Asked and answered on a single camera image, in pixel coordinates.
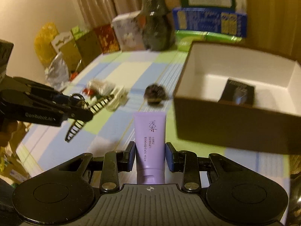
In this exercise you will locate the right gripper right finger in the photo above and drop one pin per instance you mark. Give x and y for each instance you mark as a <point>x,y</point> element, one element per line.
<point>185,162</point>

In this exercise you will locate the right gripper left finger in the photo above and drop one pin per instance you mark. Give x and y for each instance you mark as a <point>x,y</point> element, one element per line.
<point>114,163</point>

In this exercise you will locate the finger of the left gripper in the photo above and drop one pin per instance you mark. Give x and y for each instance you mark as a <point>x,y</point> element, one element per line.
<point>70,112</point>
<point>37,89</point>

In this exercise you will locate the purple cosmetic tube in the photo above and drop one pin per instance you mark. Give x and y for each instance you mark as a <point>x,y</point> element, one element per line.
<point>150,147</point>

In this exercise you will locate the leopard pattern hair claw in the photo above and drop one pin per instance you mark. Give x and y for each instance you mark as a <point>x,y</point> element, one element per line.
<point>94,109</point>

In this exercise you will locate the cream white hair claw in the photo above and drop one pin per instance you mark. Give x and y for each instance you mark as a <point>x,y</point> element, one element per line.
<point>120,98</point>

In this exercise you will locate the dark velvet scrunchie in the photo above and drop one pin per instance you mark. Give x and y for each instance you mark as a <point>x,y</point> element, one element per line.
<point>154,94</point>

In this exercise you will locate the bag of cotton swabs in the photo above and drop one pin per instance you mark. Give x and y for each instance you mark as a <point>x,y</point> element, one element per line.
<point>102,87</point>

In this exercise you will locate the black Flyco shaver box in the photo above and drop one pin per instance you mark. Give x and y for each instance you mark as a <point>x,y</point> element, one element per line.
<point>238,93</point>

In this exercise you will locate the person left hand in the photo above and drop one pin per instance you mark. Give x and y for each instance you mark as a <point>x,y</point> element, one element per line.
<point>7,130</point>

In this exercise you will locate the yellow plastic bag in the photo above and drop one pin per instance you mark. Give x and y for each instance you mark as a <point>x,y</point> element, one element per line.
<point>43,44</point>

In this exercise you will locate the white scalloped paper box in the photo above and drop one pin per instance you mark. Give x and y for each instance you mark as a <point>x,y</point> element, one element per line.
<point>65,43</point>

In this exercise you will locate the brown cardboard carton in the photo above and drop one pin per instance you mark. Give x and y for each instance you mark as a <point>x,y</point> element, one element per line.
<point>89,47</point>

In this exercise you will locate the checkered tablecloth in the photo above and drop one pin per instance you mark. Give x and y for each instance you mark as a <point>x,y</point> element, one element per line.
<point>44,147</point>

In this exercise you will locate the red gift envelope box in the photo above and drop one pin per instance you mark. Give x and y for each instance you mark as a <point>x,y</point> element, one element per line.
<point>107,38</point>

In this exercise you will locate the brown cardboard storage box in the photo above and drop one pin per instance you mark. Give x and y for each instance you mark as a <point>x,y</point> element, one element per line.
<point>271,125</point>

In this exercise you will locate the white humidifier box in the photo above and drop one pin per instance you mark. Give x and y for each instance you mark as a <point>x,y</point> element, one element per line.
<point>128,30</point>

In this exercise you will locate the left green tissue pack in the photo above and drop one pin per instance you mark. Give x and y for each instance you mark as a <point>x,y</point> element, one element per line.
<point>184,39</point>

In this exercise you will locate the green tissue pack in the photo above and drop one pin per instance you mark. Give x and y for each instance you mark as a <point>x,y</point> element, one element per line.
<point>218,37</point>
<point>184,39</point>

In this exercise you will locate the right green tissue pack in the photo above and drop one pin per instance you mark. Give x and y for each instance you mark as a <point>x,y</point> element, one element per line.
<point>218,37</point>

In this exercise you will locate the dark green plastic jar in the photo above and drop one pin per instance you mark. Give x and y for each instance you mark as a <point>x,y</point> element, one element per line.
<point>157,30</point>

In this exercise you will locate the blue product box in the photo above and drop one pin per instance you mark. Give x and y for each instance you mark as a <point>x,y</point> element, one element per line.
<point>210,20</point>

